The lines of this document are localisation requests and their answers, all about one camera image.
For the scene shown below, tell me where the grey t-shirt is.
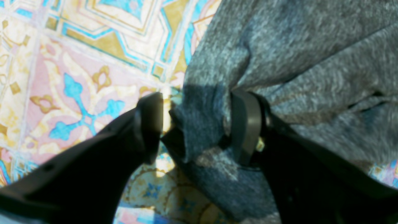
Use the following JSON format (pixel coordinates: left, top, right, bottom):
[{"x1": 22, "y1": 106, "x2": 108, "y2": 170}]
[{"x1": 169, "y1": 0, "x2": 398, "y2": 224}]

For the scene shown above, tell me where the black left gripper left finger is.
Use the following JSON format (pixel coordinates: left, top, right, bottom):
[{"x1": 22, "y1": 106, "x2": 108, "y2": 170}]
[{"x1": 1, "y1": 92, "x2": 163, "y2": 224}]

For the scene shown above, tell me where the patterned tablecloth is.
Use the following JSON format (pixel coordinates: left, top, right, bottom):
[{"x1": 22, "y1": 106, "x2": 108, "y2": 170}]
[{"x1": 1, "y1": 0, "x2": 397, "y2": 224}]

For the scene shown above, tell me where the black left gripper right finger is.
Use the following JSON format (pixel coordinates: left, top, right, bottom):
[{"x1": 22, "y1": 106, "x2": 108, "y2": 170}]
[{"x1": 230, "y1": 90, "x2": 397, "y2": 224}]

